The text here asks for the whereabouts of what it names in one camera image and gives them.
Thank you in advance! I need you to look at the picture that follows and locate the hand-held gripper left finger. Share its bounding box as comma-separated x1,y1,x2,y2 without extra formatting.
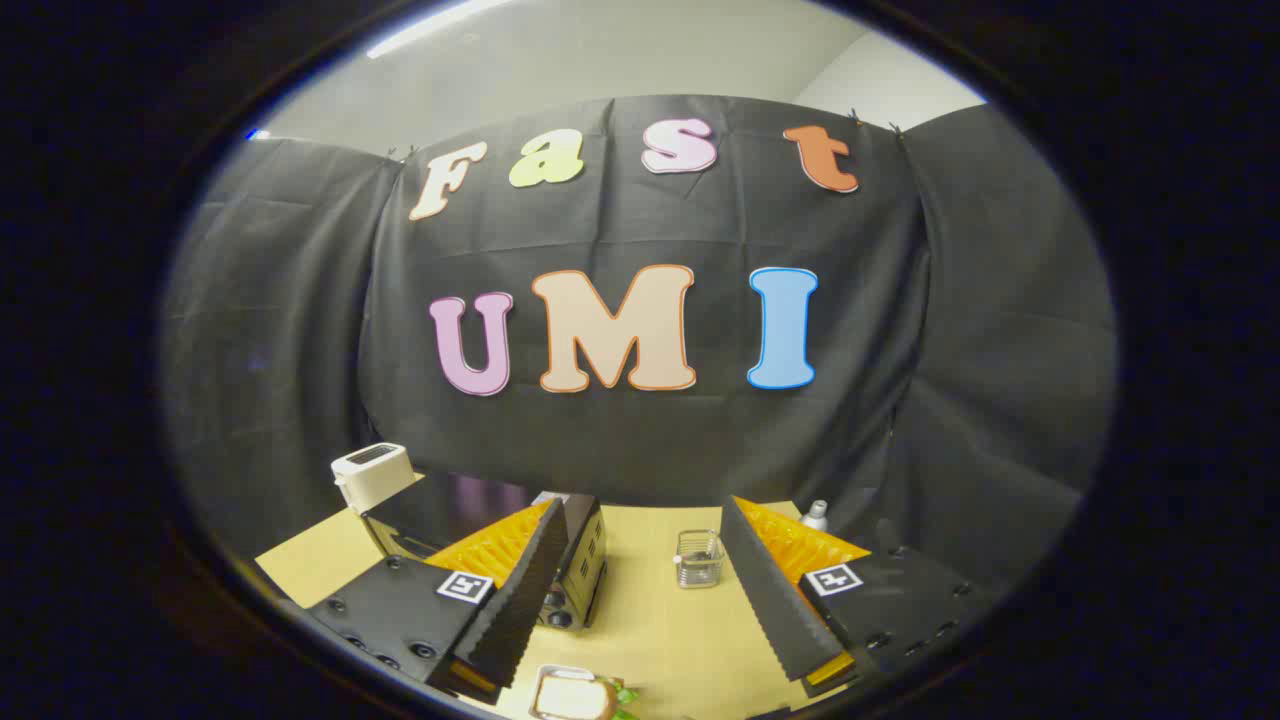
308,498,571,705

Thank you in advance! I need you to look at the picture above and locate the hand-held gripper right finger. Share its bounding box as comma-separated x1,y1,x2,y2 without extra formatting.
719,495,1004,699

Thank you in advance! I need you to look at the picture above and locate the toast sandwich with lettuce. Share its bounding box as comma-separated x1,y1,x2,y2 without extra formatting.
527,664,641,720

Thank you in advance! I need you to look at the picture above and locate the white pop-up toaster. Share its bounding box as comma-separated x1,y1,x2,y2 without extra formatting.
330,442,418,515

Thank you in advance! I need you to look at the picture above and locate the clear glass jar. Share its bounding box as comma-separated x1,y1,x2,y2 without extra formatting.
672,529,726,591

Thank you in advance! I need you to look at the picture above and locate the black backdrop cloth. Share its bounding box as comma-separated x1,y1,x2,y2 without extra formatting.
158,94,1120,605

